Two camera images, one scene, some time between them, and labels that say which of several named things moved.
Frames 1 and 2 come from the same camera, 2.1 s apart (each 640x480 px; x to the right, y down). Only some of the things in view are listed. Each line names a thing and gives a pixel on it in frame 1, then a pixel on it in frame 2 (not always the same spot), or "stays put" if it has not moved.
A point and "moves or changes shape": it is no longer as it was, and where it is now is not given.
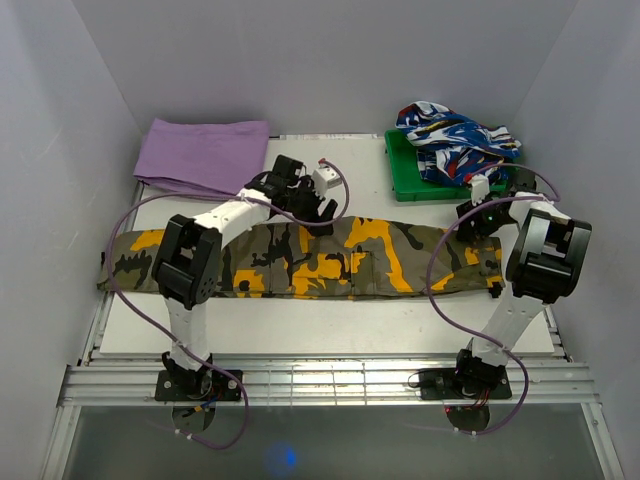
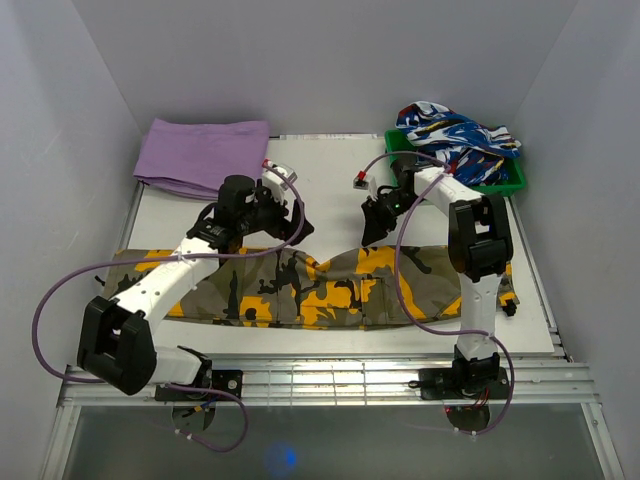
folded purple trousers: x=215 y=156 stays put
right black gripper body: x=487 y=222 → x=395 y=203
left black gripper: x=307 y=187 → x=283 y=229
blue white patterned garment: x=450 y=147 stays put
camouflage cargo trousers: x=359 y=256 moves or changes shape
